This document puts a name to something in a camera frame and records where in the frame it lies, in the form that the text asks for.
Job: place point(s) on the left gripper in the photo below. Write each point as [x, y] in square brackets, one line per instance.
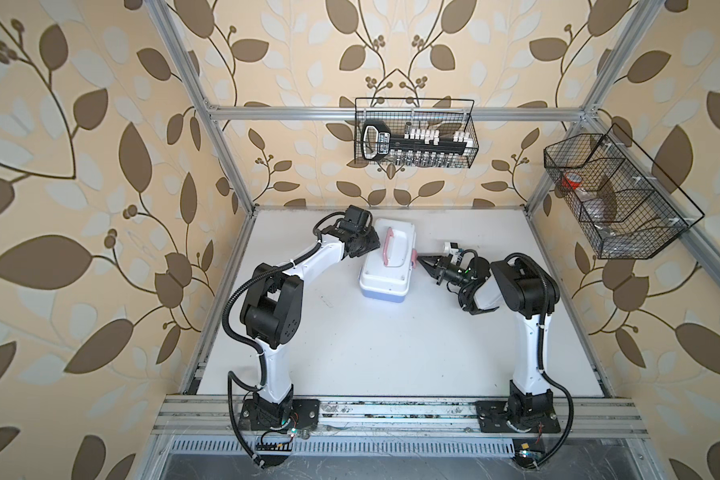
[375, 241]

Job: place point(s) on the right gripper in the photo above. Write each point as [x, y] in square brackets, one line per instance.
[440, 267]

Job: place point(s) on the white and blue tool box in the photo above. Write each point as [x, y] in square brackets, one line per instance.
[386, 273]

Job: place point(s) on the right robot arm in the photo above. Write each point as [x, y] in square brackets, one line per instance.
[518, 284]

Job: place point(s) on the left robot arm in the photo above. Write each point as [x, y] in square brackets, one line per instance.
[265, 312]

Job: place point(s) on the black socket set holder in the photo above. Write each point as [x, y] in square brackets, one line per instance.
[377, 142]

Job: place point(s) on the back wire basket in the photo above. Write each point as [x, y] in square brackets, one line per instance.
[449, 118]

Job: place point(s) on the wire basket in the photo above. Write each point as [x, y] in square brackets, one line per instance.
[449, 118]
[628, 206]

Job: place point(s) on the right wire basket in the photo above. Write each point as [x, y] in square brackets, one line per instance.
[628, 206]

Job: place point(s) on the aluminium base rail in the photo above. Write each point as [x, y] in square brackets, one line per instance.
[594, 418]

